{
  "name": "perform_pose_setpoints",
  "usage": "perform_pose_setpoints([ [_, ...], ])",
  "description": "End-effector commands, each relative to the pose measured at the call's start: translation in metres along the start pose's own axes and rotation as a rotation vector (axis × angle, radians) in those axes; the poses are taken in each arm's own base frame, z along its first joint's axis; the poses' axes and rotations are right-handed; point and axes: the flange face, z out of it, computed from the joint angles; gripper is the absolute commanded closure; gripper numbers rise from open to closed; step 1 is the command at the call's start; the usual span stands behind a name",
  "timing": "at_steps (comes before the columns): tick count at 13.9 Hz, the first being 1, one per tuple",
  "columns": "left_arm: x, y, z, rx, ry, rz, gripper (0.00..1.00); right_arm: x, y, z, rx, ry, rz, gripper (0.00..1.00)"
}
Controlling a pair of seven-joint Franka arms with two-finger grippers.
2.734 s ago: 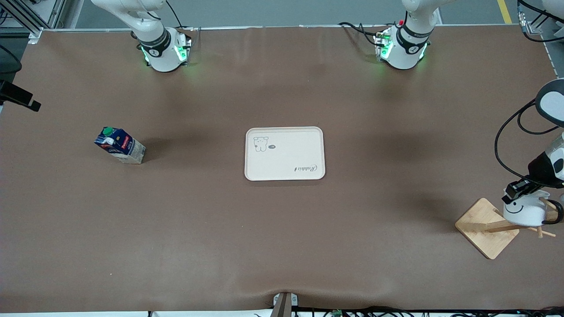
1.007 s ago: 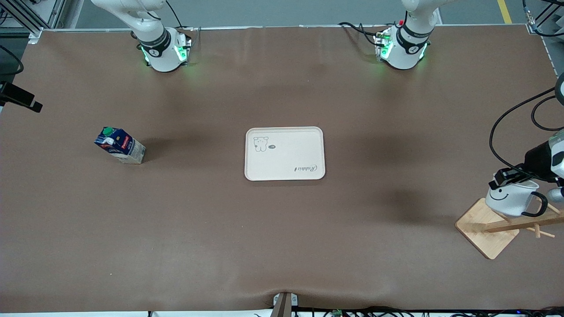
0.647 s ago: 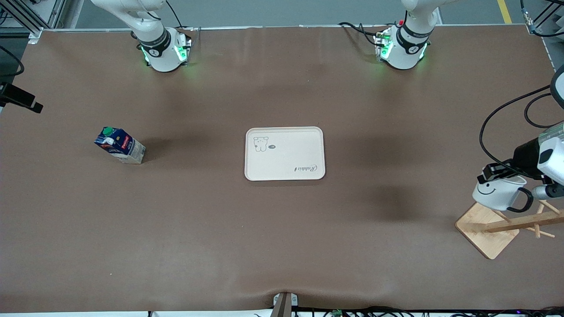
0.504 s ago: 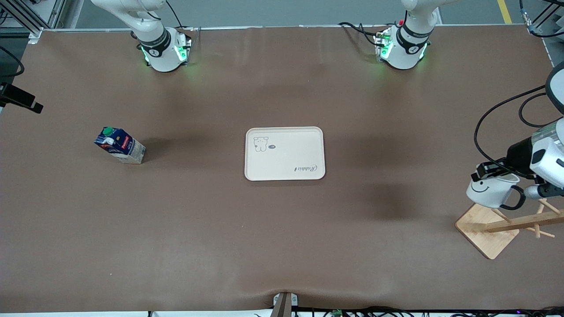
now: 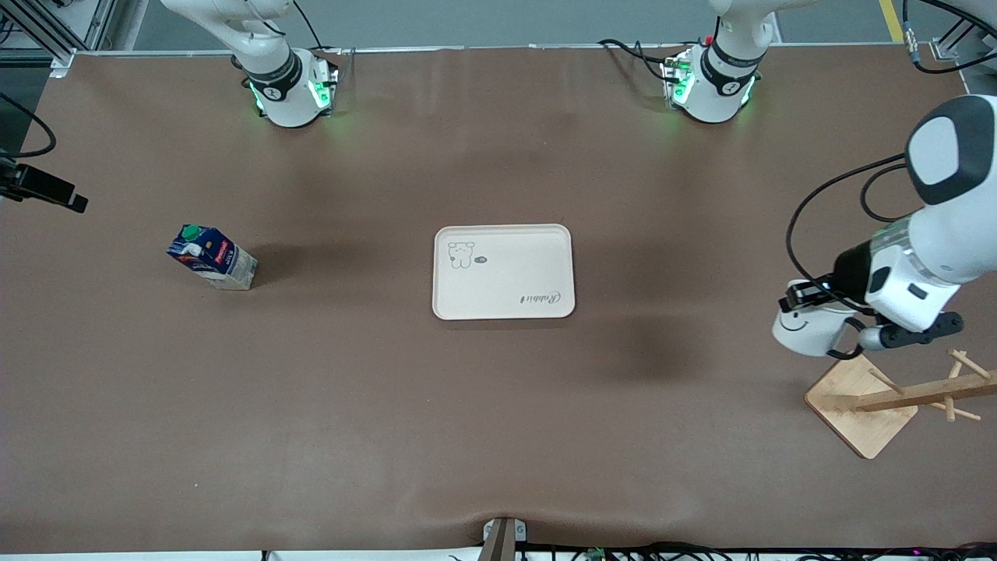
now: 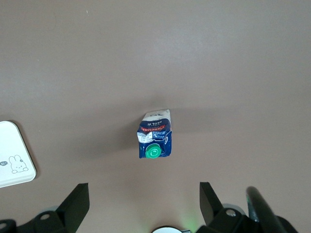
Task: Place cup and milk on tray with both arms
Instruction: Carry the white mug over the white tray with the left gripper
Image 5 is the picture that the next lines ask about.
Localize white smiley mug black handle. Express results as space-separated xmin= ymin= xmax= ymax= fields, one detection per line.
xmin=772 ymin=300 xmax=867 ymax=361

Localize blue milk carton green cap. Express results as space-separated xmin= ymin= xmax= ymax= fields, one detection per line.
xmin=166 ymin=224 xmax=259 ymax=291

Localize cream tray with bear print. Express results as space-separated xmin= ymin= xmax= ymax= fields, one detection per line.
xmin=432 ymin=224 xmax=577 ymax=321

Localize wooden mug tree stand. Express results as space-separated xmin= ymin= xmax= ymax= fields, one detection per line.
xmin=804 ymin=348 xmax=997 ymax=460

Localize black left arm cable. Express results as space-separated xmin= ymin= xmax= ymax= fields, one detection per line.
xmin=785 ymin=152 xmax=911 ymax=291

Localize aluminium extrusion frame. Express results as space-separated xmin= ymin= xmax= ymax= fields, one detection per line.
xmin=0 ymin=0 xmax=118 ymax=75
xmin=929 ymin=16 xmax=997 ymax=94

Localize black cable with connector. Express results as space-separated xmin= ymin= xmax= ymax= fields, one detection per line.
xmin=902 ymin=0 xmax=997 ymax=76

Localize black right arm base cable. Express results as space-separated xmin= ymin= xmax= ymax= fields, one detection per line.
xmin=292 ymin=0 xmax=347 ymax=59

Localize black left arm base cables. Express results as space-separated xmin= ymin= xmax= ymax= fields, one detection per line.
xmin=597 ymin=37 xmax=675 ymax=83

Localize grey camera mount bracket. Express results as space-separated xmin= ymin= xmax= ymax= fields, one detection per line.
xmin=481 ymin=517 xmax=528 ymax=561

